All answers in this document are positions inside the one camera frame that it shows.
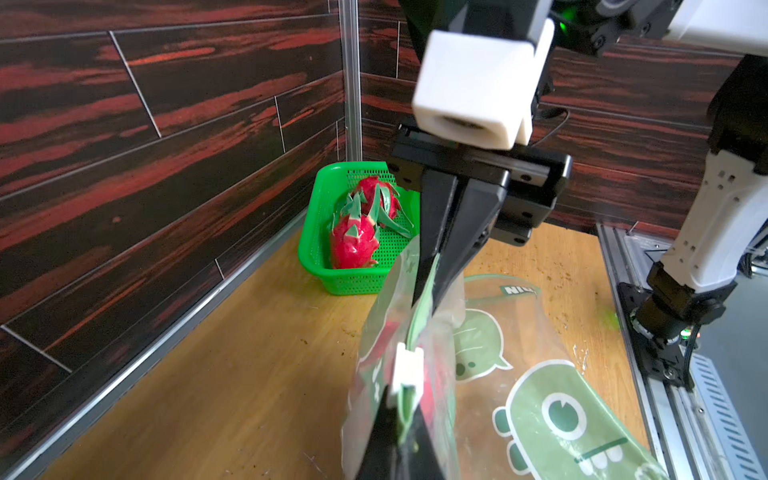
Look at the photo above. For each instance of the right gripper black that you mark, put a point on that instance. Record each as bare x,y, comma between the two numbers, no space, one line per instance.
469,194

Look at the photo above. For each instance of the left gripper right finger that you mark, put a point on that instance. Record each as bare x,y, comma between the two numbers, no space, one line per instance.
426,445

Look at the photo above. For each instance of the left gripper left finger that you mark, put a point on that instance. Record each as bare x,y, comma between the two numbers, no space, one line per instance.
380,460

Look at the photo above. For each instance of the dragon fruit pink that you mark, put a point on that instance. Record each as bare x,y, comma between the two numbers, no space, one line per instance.
379,200

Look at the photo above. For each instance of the zip-top bag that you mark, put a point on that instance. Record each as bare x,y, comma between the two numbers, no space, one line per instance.
524,409
419,325

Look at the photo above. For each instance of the dragon fruit bag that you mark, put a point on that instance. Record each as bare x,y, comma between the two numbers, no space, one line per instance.
437,402

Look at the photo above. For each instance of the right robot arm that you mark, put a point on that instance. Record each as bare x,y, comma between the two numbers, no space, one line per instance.
731,204

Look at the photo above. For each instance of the green plastic basket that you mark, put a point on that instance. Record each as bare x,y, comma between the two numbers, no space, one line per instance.
332,185

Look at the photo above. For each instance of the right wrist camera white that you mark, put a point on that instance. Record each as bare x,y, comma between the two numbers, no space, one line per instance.
478,90

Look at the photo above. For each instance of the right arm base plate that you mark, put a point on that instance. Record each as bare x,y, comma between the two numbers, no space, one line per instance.
657,342

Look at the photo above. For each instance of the aluminium front rail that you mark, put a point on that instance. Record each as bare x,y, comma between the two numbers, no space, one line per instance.
692,425

